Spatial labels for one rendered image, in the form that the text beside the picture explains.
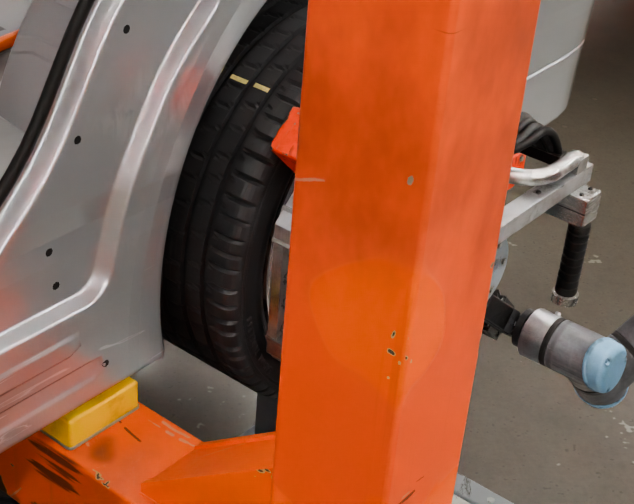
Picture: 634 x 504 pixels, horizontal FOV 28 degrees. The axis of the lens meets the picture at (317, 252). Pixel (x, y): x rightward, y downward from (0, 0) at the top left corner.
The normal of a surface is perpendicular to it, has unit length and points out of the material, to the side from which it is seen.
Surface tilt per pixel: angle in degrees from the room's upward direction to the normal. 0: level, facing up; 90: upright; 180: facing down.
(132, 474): 0
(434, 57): 90
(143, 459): 0
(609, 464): 0
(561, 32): 90
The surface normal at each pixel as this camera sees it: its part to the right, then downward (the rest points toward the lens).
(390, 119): -0.62, 0.37
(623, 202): 0.07, -0.85
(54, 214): 0.78, 0.38
